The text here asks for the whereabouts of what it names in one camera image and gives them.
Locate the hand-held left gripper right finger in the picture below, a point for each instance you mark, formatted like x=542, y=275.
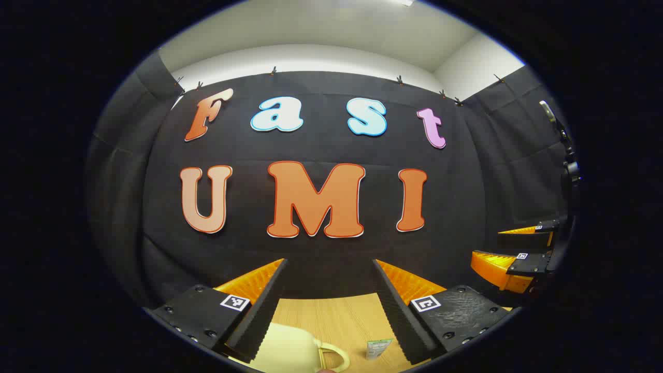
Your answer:
x=401, y=326

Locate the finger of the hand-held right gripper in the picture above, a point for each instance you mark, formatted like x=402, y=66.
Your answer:
x=523, y=240
x=528, y=264

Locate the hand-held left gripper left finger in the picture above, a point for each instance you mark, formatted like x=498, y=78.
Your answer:
x=264, y=316

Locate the large green white tube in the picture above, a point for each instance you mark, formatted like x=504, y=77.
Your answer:
x=378, y=348

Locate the pale yellow suitcase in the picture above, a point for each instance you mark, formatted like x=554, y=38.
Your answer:
x=290, y=347

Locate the black backdrop cloth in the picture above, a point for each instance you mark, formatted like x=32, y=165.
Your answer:
x=331, y=248

